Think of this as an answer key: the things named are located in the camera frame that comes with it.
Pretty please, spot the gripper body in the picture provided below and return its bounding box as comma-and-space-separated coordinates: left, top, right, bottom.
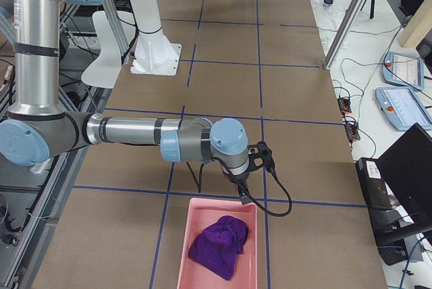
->
219, 161, 250, 186

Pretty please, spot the purple microfiber cloth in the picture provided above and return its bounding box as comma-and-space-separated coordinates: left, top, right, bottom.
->
188, 215, 249, 280

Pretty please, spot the black computer box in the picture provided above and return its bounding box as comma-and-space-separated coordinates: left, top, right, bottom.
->
355, 157, 392, 211

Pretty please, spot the pink plastic tray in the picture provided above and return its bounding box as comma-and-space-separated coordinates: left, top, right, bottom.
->
177, 198, 258, 288

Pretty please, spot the orange black connector block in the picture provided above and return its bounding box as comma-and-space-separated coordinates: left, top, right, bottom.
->
337, 97, 352, 115

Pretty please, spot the black monitor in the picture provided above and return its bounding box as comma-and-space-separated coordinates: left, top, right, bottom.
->
376, 123, 431, 221

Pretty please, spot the near teach pendant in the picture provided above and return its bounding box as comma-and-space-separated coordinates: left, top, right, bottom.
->
375, 87, 428, 131

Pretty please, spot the teach pendant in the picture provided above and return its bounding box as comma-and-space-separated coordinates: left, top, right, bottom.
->
375, 87, 428, 131
382, 51, 425, 90

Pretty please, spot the far teach pendant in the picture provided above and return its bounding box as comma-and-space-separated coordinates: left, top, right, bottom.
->
382, 51, 425, 90

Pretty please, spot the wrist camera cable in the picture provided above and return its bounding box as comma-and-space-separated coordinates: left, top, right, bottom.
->
219, 157, 293, 217

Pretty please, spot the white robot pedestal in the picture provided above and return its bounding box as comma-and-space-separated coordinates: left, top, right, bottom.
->
130, 0, 182, 76

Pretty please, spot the aluminium frame post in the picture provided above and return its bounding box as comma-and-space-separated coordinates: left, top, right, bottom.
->
323, 0, 365, 70

